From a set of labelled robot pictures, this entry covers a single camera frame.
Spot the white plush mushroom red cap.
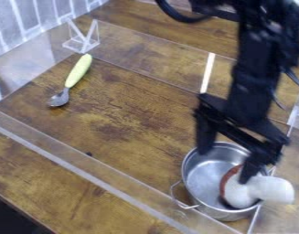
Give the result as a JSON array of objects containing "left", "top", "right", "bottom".
[{"left": 221, "top": 165, "right": 295, "bottom": 209}]

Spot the yellow handled metal spoon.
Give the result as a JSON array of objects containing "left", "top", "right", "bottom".
[{"left": 49, "top": 54, "right": 93, "bottom": 107}]

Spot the clear acrylic triangle stand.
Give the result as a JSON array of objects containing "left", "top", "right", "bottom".
[{"left": 63, "top": 19, "right": 101, "bottom": 54}]

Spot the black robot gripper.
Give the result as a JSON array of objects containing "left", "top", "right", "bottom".
[{"left": 194, "top": 65, "right": 291, "bottom": 185}]

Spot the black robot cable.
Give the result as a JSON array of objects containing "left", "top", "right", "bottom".
[{"left": 154, "top": 0, "right": 214, "bottom": 24}]

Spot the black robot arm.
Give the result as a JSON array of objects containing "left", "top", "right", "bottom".
[{"left": 194, "top": 0, "right": 299, "bottom": 184}]

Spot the silver metal pot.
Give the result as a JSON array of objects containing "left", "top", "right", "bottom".
[{"left": 170, "top": 142, "right": 262, "bottom": 222}]

